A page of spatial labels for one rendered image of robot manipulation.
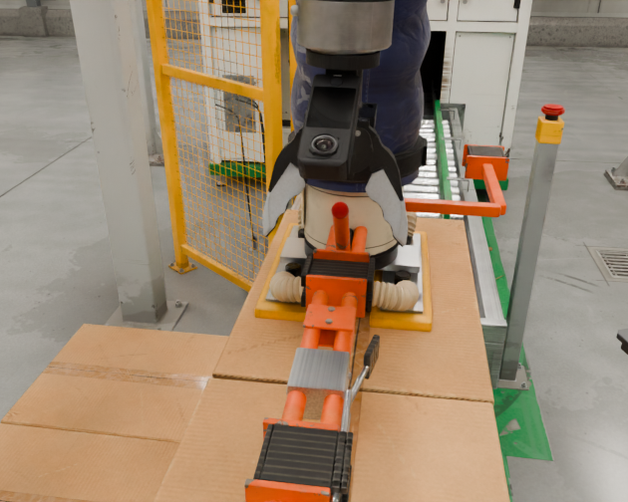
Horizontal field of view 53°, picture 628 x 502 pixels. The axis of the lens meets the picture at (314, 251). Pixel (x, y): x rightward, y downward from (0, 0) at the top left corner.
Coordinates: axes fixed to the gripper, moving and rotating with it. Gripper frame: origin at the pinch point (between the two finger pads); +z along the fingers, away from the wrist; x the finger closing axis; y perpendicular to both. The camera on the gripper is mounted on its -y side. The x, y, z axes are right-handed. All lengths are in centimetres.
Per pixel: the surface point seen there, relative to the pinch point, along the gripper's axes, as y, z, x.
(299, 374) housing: -6.2, 12.8, 2.6
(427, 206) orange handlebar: 44.8, 13.2, -12.9
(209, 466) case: -6.9, 27.4, 13.2
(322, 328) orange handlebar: 3.2, 12.9, 1.2
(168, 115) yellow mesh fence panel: 206, 44, 93
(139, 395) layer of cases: 49, 68, 48
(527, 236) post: 136, 59, -54
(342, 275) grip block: 15.7, 12.3, -0.2
